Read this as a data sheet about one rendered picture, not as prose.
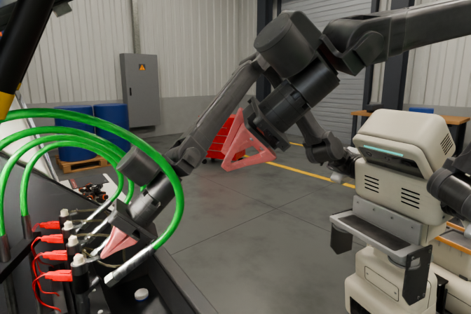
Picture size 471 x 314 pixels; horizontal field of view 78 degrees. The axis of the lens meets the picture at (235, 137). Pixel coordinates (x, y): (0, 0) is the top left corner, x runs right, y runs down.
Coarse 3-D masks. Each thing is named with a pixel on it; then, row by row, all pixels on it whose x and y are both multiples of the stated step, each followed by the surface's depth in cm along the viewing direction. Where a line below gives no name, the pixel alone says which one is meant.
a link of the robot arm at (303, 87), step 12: (312, 60) 38; (324, 60) 38; (300, 72) 40; (312, 72) 39; (324, 72) 38; (336, 72) 41; (300, 84) 39; (312, 84) 39; (324, 84) 39; (336, 84) 40; (300, 96) 40; (312, 96) 39; (324, 96) 40
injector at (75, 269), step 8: (72, 264) 54; (72, 272) 54; (80, 272) 54; (80, 280) 54; (88, 280) 56; (96, 280) 57; (80, 288) 54; (88, 288) 56; (80, 296) 55; (80, 304) 56; (88, 304) 57; (80, 312) 56; (88, 312) 57
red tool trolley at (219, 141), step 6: (234, 114) 512; (228, 120) 472; (222, 126) 480; (228, 126) 475; (222, 132) 481; (216, 138) 488; (222, 138) 483; (216, 144) 490; (222, 144) 485; (210, 150) 495; (216, 150) 492; (210, 156) 499; (216, 156) 495; (222, 156) 489; (234, 156) 480; (240, 156) 500; (204, 162) 511
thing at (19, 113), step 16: (16, 112) 40; (32, 112) 41; (48, 112) 41; (64, 112) 42; (112, 128) 44; (144, 144) 46; (160, 160) 46; (176, 176) 48; (176, 192) 48; (176, 208) 49; (176, 224) 49; (160, 240) 49
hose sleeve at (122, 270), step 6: (150, 246) 49; (138, 252) 49; (144, 252) 49; (150, 252) 49; (132, 258) 49; (138, 258) 49; (144, 258) 49; (126, 264) 49; (132, 264) 49; (138, 264) 49; (120, 270) 48; (126, 270) 48; (114, 276) 48; (120, 276) 48
